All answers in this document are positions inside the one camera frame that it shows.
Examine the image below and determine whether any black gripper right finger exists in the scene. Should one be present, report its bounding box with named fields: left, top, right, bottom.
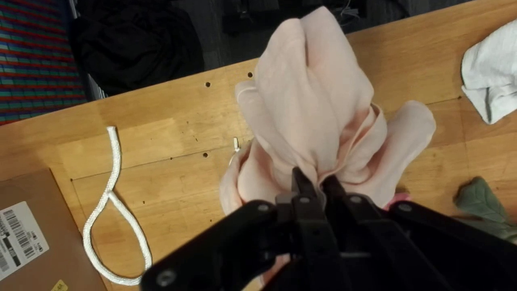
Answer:
left=322, top=176, right=352, bottom=221

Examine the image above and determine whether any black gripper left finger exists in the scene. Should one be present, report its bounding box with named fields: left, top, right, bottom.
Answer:
left=291, top=168, right=322, bottom=219

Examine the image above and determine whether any light pink cloth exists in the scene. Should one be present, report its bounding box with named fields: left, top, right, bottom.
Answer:
left=220, top=6, right=436, bottom=213

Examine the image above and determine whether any white terry towel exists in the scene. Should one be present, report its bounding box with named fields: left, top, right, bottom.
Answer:
left=460, top=20, right=517, bottom=124

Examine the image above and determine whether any white rope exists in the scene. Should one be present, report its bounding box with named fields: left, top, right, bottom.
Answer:
left=81, top=124, right=155, bottom=287

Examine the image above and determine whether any black hanging cloth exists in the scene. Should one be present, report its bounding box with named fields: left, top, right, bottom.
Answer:
left=69, top=0, right=205, bottom=95

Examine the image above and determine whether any striped colourful fabric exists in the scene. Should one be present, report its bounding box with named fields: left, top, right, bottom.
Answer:
left=0, top=0, right=87, bottom=124

